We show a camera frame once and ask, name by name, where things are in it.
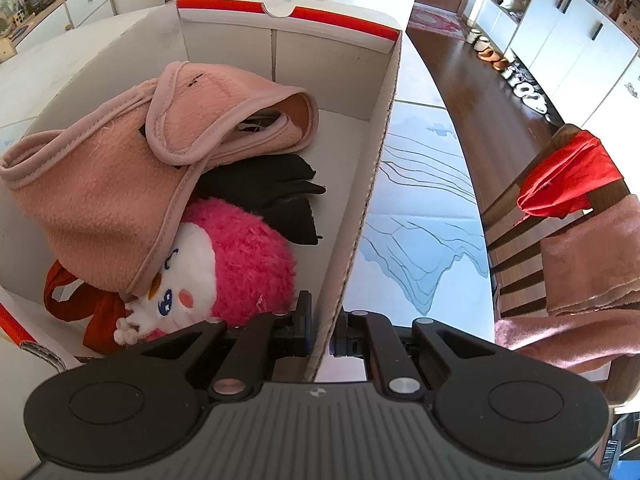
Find pink penguin plush toy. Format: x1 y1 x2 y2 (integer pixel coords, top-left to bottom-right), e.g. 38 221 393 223
114 198 295 346

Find red patterned rug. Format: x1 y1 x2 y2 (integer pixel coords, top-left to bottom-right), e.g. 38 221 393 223
408 2 468 41

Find red cloth on chair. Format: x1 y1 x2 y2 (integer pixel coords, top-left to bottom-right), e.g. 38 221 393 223
516 130 623 218

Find red and white cardboard box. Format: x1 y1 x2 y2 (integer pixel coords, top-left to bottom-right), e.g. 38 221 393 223
1 0 401 378

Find white tall cabinet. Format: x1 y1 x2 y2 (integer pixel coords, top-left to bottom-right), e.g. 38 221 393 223
472 0 640 137

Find blue patterned table mat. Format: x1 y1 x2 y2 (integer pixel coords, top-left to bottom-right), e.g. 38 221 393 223
314 100 497 384

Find pink scarf on chair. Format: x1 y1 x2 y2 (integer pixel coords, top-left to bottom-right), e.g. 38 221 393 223
495 194 639 374

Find pink fleece hat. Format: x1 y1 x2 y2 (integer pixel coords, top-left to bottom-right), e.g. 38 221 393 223
1 62 319 295

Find black dotted glove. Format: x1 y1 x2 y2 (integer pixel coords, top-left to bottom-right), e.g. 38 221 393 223
195 154 326 246

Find white wooden sideboard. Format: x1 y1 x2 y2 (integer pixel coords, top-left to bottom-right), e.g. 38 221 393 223
9 0 117 54

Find red cloth in box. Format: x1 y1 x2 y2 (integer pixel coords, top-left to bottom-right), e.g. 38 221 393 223
43 260 126 356

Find wooden chair beside table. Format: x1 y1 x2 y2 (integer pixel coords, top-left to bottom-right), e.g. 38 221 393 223
482 125 639 413

